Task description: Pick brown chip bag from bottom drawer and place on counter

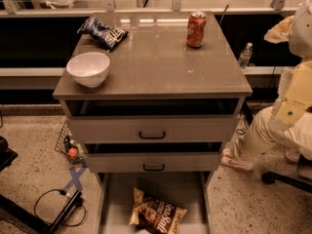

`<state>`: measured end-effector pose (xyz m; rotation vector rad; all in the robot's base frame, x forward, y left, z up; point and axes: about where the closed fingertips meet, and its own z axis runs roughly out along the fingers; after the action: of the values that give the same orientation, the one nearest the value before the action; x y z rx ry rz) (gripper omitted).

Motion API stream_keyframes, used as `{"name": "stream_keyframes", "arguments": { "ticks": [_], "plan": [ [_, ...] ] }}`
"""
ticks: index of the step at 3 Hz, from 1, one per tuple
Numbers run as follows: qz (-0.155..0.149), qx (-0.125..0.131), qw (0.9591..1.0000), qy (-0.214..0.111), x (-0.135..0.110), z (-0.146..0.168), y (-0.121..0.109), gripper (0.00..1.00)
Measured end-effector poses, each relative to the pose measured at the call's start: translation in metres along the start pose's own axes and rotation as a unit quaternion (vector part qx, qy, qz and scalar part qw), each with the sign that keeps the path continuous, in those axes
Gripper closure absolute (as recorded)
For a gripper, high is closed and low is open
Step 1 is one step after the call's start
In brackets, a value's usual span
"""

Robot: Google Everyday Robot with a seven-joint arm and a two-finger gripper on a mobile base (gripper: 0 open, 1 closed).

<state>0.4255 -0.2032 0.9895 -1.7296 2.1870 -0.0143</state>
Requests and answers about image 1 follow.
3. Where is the clear water bottle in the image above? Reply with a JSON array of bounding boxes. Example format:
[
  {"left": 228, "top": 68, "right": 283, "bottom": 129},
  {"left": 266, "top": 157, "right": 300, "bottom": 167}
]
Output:
[{"left": 238, "top": 43, "right": 253, "bottom": 69}]

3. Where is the blue tape cross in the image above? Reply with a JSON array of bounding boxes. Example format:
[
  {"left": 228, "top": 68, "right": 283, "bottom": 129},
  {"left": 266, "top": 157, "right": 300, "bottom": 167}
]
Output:
[{"left": 63, "top": 166, "right": 87, "bottom": 192}]

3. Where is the black office chair base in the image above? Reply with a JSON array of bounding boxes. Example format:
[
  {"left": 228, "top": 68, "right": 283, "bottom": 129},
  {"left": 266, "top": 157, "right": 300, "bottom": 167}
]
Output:
[{"left": 261, "top": 154, "right": 312, "bottom": 194}]

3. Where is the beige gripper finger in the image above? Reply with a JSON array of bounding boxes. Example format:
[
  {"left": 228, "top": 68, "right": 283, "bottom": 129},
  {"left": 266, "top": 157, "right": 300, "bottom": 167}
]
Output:
[{"left": 264, "top": 16, "right": 293, "bottom": 44}]

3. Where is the wire basket with items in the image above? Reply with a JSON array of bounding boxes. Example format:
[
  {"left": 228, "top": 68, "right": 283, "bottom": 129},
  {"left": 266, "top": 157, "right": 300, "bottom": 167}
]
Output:
[{"left": 55, "top": 123, "right": 85, "bottom": 164}]

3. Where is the blue chip bag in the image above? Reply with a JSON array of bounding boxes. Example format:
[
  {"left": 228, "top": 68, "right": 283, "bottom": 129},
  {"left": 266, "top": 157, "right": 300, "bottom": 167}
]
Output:
[{"left": 77, "top": 17, "right": 129, "bottom": 52}]

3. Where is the bottom grey drawer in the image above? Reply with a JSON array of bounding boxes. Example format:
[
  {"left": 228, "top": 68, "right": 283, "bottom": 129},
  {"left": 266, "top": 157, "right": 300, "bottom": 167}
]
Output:
[{"left": 96, "top": 172, "right": 213, "bottom": 234}]

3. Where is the grey drawer cabinet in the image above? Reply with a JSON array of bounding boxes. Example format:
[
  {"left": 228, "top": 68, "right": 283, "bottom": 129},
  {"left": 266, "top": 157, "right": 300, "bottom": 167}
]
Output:
[{"left": 54, "top": 12, "right": 252, "bottom": 234}]

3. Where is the grey drawer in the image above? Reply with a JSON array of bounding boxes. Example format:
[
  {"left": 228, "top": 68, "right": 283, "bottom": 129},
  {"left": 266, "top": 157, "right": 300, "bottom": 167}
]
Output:
[
  {"left": 84, "top": 142, "right": 221, "bottom": 173},
  {"left": 96, "top": 172, "right": 213, "bottom": 234},
  {"left": 66, "top": 116, "right": 238, "bottom": 143}
]

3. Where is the black table leg base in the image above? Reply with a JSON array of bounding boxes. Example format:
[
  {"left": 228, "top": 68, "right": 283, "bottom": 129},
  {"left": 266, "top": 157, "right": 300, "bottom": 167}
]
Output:
[{"left": 0, "top": 190, "right": 82, "bottom": 234}]

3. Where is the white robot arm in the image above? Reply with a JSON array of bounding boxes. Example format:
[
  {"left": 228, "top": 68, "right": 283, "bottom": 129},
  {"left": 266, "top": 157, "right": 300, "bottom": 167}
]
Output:
[{"left": 264, "top": 0, "right": 312, "bottom": 131}]

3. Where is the brown sea salt chip bag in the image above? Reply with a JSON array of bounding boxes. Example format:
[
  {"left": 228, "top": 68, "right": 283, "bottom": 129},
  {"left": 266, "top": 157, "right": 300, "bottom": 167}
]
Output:
[{"left": 129, "top": 187, "right": 187, "bottom": 234}]

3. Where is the top grey drawer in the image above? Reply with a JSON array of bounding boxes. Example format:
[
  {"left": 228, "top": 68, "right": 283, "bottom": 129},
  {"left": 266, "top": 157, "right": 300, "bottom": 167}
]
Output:
[{"left": 66, "top": 116, "right": 238, "bottom": 143}]

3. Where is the red soda can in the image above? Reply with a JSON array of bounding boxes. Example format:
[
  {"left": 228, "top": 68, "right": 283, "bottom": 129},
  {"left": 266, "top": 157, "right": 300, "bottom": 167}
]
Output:
[{"left": 186, "top": 11, "right": 207, "bottom": 48}]

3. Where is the white bowl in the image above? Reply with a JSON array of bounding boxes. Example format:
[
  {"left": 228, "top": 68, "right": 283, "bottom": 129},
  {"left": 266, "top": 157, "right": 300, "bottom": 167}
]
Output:
[{"left": 66, "top": 52, "right": 110, "bottom": 88}]

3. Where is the white red sneaker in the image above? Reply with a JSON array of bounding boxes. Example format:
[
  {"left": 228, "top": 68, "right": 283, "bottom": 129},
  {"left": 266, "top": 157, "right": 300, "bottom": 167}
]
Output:
[{"left": 220, "top": 148, "right": 254, "bottom": 172}]

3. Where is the seated person in beige trousers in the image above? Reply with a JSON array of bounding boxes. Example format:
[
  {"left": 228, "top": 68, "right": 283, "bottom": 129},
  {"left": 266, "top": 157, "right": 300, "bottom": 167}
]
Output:
[{"left": 230, "top": 106, "right": 312, "bottom": 164}]

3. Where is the black cable on floor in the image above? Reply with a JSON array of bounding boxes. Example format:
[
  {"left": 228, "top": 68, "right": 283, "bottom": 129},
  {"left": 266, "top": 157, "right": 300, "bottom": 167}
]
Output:
[{"left": 33, "top": 188, "right": 88, "bottom": 228}]

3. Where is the middle grey drawer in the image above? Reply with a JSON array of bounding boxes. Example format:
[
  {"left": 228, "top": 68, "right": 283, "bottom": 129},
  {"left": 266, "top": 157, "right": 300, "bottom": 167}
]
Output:
[{"left": 84, "top": 142, "right": 221, "bottom": 173}]

